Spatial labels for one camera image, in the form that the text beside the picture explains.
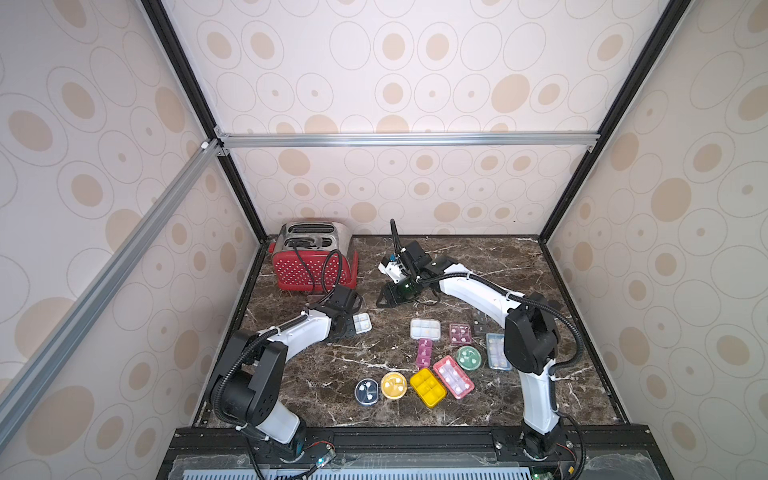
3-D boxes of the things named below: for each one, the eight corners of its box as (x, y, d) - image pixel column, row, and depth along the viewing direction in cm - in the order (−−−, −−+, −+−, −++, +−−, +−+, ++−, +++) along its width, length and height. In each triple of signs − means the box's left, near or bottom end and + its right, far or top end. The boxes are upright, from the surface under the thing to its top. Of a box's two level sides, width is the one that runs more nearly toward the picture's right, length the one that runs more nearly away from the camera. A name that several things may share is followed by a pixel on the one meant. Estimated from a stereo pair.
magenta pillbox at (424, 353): (416, 368, 88) (417, 365, 87) (415, 341, 94) (415, 338, 92) (433, 368, 88) (434, 365, 87) (431, 341, 94) (432, 338, 92)
